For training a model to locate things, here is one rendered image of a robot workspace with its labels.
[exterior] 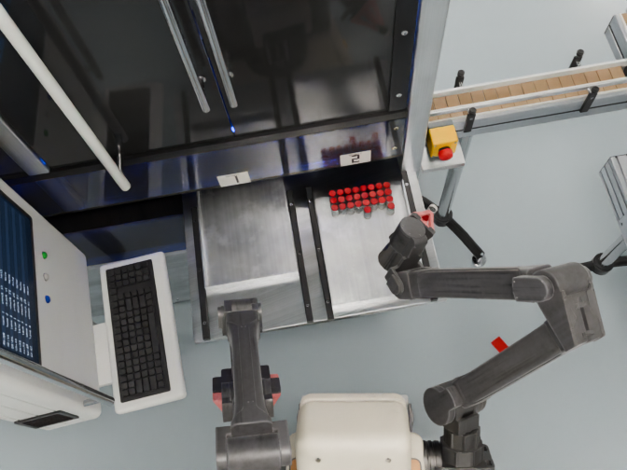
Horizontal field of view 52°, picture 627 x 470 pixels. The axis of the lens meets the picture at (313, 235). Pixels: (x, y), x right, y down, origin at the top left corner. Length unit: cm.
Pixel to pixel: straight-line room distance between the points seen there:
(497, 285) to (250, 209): 94
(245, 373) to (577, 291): 55
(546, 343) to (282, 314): 86
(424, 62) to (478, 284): 55
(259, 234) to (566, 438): 145
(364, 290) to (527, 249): 122
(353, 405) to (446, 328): 147
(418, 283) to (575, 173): 184
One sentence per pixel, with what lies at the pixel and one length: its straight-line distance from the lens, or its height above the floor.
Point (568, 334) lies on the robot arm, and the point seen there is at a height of 159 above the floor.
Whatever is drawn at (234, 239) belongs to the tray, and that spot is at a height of 88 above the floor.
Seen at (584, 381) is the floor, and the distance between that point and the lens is 275.
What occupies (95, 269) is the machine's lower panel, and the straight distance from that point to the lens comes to 232.
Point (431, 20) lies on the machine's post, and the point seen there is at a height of 153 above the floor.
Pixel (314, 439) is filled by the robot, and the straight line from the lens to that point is 119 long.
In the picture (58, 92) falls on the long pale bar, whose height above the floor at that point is 159.
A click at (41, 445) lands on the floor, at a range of 287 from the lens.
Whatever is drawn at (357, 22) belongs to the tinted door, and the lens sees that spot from 136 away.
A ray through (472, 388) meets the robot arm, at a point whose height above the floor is 133.
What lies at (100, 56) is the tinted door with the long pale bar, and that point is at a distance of 138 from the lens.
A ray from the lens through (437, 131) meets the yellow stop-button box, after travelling 183.
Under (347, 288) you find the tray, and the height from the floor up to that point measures 88.
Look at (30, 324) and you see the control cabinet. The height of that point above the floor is 122.
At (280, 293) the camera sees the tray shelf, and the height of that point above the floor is 88.
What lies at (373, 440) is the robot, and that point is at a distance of 119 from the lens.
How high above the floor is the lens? 257
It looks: 67 degrees down
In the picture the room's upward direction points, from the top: 10 degrees counter-clockwise
